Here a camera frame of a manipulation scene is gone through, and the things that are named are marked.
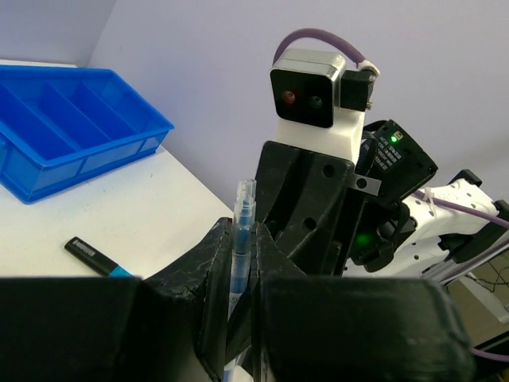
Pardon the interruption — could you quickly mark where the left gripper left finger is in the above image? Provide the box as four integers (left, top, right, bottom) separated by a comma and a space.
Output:
1, 218, 232, 381

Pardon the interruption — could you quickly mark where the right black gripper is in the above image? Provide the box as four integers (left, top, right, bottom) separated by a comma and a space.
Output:
255, 120, 438, 275

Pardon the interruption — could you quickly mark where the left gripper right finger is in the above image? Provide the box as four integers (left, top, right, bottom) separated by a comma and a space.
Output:
251, 224, 476, 381

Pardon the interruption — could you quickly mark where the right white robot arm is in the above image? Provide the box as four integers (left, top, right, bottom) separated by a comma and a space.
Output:
256, 120, 508, 278

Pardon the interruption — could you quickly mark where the blue black highlighter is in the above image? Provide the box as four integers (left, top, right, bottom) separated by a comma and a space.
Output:
64, 236, 133, 277

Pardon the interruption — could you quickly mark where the blue divided plastic bin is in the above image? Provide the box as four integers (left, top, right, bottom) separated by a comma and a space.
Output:
1, 65, 173, 204

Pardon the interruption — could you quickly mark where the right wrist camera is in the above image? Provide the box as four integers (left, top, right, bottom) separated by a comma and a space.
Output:
270, 49, 377, 164

